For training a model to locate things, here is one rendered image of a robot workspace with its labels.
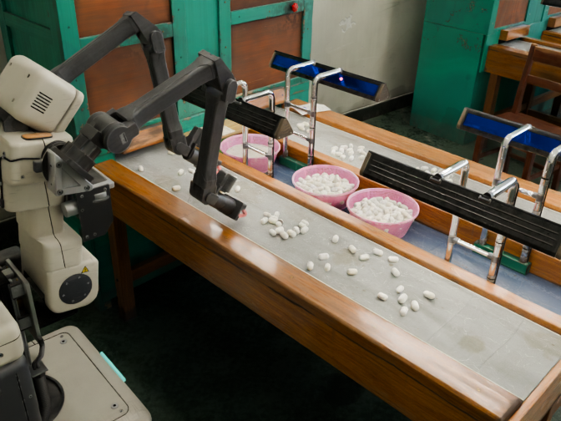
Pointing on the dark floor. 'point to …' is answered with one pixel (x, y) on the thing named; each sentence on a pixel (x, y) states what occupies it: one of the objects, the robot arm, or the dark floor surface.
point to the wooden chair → (528, 116)
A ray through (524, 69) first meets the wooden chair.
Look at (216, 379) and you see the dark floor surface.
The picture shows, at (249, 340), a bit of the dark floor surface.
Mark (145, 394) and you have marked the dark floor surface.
